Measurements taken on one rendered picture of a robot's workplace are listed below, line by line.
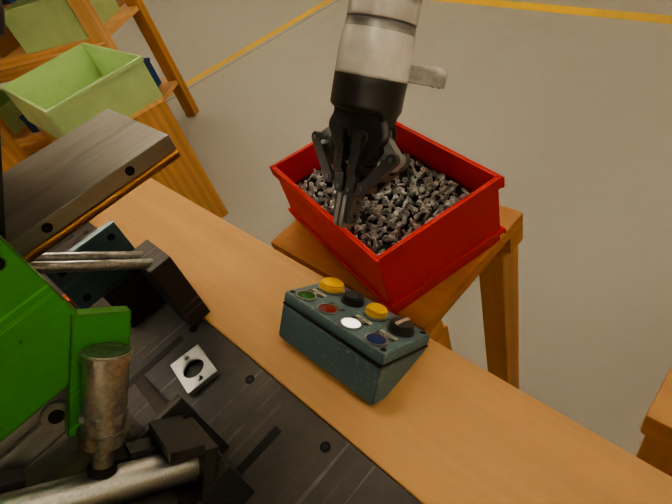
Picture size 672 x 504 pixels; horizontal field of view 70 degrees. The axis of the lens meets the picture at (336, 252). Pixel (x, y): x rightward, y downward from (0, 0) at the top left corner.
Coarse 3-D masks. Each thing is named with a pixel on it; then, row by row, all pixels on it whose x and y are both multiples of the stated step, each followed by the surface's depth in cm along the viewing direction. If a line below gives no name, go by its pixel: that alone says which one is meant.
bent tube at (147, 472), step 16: (128, 464) 39; (144, 464) 40; (160, 464) 40; (176, 464) 41; (192, 464) 42; (64, 480) 37; (80, 480) 37; (96, 480) 37; (112, 480) 38; (128, 480) 38; (144, 480) 39; (160, 480) 40; (176, 480) 41; (192, 480) 42; (0, 496) 34; (16, 496) 35; (32, 496) 35; (48, 496) 35; (64, 496) 36; (80, 496) 36; (96, 496) 37; (112, 496) 38; (128, 496) 38
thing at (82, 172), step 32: (96, 128) 57; (128, 128) 54; (32, 160) 55; (64, 160) 53; (96, 160) 51; (128, 160) 49; (160, 160) 51; (32, 192) 49; (64, 192) 48; (96, 192) 47; (128, 192) 50; (32, 224) 45; (64, 224) 46; (32, 256) 45
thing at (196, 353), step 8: (192, 352) 58; (200, 352) 58; (176, 360) 58; (184, 360) 58; (192, 360) 58; (200, 360) 58; (208, 360) 57; (176, 368) 57; (184, 368) 57; (208, 368) 56; (184, 376) 57; (200, 376) 56; (208, 376) 55; (216, 376) 56; (184, 384) 55; (192, 384) 55; (200, 384) 55; (192, 392) 55
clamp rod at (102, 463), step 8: (96, 456) 37; (104, 456) 37; (112, 456) 38; (96, 464) 37; (104, 464) 38; (112, 464) 38; (88, 472) 37; (96, 472) 37; (104, 472) 37; (112, 472) 38
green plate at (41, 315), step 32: (0, 256) 34; (0, 288) 34; (32, 288) 35; (0, 320) 34; (32, 320) 35; (64, 320) 37; (0, 352) 34; (32, 352) 36; (64, 352) 37; (0, 384) 35; (32, 384) 36; (64, 384) 37; (0, 416) 35
